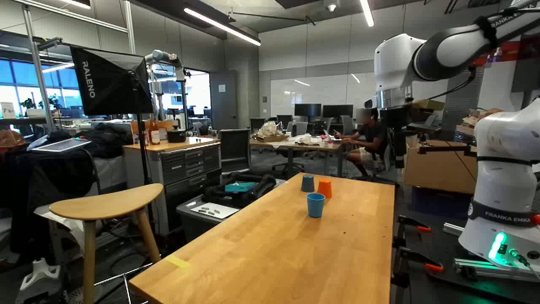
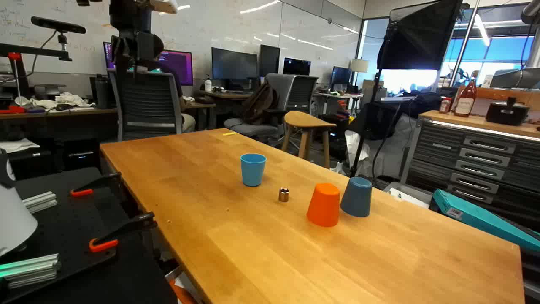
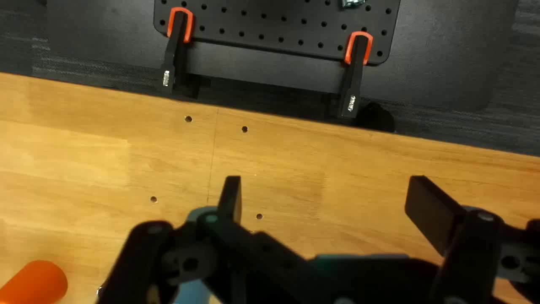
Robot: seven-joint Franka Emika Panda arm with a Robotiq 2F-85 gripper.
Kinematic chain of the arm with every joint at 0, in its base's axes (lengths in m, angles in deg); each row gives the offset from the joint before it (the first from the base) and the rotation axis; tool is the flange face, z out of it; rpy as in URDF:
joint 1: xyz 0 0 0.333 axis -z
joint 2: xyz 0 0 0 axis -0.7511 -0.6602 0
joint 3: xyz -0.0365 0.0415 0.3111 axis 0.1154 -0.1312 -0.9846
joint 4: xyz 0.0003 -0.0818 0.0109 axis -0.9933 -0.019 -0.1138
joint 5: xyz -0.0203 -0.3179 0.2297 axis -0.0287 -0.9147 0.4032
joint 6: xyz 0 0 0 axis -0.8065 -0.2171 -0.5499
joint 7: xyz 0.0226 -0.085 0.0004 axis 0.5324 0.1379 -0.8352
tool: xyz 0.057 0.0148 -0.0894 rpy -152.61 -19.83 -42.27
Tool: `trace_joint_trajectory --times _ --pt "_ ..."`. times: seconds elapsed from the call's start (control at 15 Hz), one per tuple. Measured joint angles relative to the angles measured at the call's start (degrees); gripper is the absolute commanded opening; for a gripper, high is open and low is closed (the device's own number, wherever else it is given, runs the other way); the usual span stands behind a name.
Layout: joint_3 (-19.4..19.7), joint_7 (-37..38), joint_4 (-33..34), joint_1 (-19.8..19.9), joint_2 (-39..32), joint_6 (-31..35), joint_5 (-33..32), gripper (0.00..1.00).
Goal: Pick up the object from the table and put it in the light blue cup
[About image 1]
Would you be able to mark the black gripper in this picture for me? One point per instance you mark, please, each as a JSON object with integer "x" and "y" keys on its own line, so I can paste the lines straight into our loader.
{"x": 398, "y": 121}

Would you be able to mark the dark blue cup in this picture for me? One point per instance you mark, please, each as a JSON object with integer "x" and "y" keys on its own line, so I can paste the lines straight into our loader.
{"x": 307, "y": 183}

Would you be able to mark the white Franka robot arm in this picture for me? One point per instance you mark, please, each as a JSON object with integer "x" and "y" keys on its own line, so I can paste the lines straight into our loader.
{"x": 506, "y": 158}

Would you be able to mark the orange cup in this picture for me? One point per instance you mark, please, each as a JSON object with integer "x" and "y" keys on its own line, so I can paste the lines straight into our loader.
{"x": 324, "y": 188}

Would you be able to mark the light blue cup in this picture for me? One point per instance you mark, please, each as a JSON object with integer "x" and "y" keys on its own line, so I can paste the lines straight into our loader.
{"x": 316, "y": 205}

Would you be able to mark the short ceiling light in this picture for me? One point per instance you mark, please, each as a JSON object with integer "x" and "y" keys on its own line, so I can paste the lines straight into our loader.
{"x": 366, "y": 12}

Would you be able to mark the long ceiling light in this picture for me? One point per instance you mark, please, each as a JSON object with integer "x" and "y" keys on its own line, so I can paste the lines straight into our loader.
{"x": 221, "y": 26}

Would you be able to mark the black softbox light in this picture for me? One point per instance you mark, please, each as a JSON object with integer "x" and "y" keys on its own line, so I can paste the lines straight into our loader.
{"x": 110, "y": 85}

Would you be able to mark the white plastic object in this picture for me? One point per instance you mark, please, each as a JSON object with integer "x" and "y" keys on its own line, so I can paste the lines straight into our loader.
{"x": 41, "y": 281}

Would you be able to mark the seated person dark shirt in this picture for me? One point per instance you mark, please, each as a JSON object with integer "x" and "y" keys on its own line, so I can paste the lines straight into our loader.
{"x": 368, "y": 137}

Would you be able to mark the large cardboard box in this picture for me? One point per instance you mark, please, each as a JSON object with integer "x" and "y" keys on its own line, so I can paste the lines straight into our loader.
{"x": 439, "y": 168}

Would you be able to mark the black computer monitor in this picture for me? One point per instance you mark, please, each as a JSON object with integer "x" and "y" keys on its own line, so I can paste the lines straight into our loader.
{"x": 338, "y": 110}
{"x": 307, "y": 110}

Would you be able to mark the wooden office desk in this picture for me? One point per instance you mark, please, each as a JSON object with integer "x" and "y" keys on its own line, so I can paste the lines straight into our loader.
{"x": 296, "y": 146}

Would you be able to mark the white crumpled bag pile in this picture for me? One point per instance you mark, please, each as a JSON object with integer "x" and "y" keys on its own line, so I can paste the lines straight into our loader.
{"x": 270, "y": 131}

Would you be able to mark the black bag teal lining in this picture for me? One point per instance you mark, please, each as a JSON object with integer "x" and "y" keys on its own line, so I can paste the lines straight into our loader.
{"x": 242, "y": 188}

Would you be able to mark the grey door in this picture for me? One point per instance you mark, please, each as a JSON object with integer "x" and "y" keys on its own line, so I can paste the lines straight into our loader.
{"x": 225, "y": 100}

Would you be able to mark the grey plastic case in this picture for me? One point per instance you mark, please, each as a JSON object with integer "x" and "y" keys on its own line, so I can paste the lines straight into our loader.
{"x": 204, "y": 213}

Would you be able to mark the grey drawer cabinet wooden top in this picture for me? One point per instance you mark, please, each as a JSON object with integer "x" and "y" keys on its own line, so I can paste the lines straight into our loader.
{"x": 179, "y": 170}

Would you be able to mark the small black box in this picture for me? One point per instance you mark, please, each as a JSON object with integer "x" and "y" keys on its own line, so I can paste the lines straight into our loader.
{"x": 176, "y": 136}

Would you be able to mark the brown bottle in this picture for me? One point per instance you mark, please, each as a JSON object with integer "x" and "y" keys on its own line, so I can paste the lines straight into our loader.
{"x": 154, "y": 134}

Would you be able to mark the yellow tape strip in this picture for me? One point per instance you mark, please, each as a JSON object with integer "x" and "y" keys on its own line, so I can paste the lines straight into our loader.
{"x": 179, "y": 262}

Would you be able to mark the black light stand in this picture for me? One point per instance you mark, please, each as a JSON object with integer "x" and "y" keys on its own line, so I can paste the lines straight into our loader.
{"x": 142, "y": 146}

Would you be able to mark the wooden stool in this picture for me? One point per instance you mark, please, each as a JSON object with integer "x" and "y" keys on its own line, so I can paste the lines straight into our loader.
{"x": 103, "y": 205}

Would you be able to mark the white laptop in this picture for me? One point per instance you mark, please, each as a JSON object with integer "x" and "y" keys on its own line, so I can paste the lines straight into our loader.
{"x": 61, "y": 144}

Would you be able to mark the black cloth covered table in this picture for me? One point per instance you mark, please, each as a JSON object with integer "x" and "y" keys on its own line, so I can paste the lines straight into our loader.
{"x": 51, "y": 180}

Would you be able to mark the grey metal pole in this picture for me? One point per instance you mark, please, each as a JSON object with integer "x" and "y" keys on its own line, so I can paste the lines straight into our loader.
{"x": 37, "y": 68}

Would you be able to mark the white wall board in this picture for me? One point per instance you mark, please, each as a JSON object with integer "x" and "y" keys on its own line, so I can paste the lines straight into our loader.
{"x": 321, "y": 90}

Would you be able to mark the metal base rail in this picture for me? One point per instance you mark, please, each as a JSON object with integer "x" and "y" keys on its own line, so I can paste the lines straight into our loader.
{"x": 495, "y": 269}

